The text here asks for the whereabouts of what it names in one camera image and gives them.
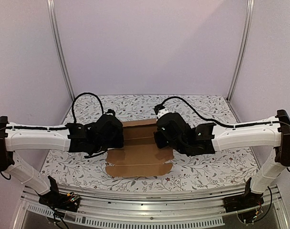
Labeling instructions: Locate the brown cardboard box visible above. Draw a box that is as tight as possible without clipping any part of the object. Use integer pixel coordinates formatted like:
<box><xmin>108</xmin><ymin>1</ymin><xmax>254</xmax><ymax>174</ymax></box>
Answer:
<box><xmin>105</xmin><ymin>119</ymin><xmax>174</xmax><ymax>178</ymax></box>

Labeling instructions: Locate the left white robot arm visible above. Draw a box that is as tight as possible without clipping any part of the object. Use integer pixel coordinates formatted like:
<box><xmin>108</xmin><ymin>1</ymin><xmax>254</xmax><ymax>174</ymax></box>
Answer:
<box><xmin>0</xmin><ymin>114</ymin><xmax>124</xmax><ymax>207</ymax></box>

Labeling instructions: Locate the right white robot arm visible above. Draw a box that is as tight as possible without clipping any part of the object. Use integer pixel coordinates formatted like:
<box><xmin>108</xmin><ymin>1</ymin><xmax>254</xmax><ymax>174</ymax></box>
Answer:
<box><xmin>154</xmin><ymin>105</ymin><xmax>290</xmax><ymax>208</ymax></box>

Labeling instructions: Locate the floral patterned table mat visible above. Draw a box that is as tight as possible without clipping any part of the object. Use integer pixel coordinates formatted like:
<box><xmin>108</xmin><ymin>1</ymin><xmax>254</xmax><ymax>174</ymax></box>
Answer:
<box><xmin>41</xmin><ymin>95</ymin><xmax>259</xmax><ymax>192</ymax></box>

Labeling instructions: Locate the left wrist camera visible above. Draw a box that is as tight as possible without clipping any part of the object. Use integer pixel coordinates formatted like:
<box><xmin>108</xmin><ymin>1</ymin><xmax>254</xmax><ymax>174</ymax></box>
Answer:
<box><xmin>95</xmin><ymin>109</ymin><xmax>123</xmax><ymax>140</ymax></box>

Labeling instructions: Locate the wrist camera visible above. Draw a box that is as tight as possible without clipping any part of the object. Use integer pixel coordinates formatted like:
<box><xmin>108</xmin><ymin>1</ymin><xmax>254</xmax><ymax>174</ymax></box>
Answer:
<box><xmin>154</xmin><ymin>104</ymin><xmax>191</xmax><ymax>139</ymax></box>
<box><xmin>95</xmin><ymin>109</ymin><xmax>123</xmax><ymax>140</ymax></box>

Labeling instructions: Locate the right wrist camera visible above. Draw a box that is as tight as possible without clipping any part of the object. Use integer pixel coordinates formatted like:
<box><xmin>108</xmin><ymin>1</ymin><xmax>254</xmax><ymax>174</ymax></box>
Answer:
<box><xmin>154</xmin><ymin>104</ymin><xmax>191</xmax><ymax>139</ymax></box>

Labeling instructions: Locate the right black cable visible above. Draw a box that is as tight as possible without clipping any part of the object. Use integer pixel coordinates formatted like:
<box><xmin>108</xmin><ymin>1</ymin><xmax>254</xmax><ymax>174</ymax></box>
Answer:
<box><xmin>161</xmin><ymin>96</ymin><xmax>279</xmax><ymax>128</ymax></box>

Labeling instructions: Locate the black cable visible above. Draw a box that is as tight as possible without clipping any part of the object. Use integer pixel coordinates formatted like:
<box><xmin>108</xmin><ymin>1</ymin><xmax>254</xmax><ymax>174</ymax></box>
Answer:
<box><xmin>71</xmin><ymin>92</ymin><xmax>105</xmax><ymax>125</ymax></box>
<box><xmin>161</xmin><ymin>96</ymin><xmax>279</xmax><ymax>128</ymax></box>

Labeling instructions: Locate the left black cable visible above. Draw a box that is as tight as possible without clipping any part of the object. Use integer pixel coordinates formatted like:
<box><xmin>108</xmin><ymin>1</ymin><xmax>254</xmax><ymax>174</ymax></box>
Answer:
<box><xmin>71</xmin><ymin>92</ymin><xmax>105</xmax><ymax>125</ymax></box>

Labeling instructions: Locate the front aluminium rail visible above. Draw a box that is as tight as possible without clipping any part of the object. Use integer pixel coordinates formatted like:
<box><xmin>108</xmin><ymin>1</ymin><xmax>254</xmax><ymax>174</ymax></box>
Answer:
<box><xmin>12</xmin><ymin>183</ymin><xmax>290</xmax><ymax>229</ymax></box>

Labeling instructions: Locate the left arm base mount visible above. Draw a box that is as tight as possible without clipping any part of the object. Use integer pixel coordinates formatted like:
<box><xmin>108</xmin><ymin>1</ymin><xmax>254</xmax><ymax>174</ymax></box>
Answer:
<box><xmin>39</xmin><ymin>187</ymin><xmax>81</xmax><ymax>212</ymax></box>

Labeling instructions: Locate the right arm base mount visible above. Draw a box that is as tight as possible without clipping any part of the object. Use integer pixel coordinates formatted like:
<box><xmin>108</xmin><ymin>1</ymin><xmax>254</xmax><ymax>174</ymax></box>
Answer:
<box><xmin>222</xmin><ymin>192</ymin><xmax>264</xmax><ymax>213</ymax></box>

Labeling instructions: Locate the left aluminium frame post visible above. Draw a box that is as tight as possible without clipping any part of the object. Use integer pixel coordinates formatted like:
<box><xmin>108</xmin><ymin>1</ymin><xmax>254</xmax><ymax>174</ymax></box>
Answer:
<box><xmin>47</xmin><ymin>0</ymin><xmax>75</xmax><ymax>101</ymax></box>

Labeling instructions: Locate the aluminium frame post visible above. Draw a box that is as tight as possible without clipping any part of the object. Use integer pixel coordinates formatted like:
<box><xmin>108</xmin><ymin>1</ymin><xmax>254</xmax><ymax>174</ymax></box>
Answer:
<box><xmin>226</xmin><ymin>0</ymin><xmax>255</xmax><ymax>103</ymax></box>
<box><xmin>47</xmin><ymin>0</ymin><xmax>75</xmax><ymax>101</ymax></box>

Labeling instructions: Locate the right aluminium frame post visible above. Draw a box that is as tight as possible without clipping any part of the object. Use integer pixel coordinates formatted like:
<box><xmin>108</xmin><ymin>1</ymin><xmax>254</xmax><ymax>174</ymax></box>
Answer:
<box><xmin>226</xmin><ymin>0</ymin><xmax>255</xmax><ymax>103</ymax></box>

